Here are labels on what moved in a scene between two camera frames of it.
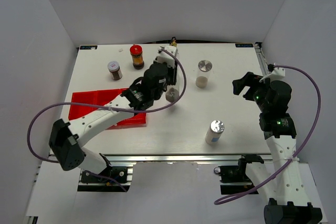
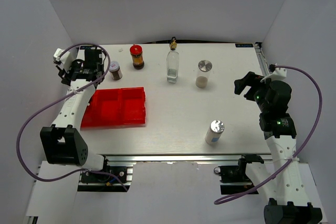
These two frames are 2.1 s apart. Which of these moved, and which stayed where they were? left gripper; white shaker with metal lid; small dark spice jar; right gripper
Moved: left gripper
Stayed: small dark spice jar; right gripper; white shaker with metal lid
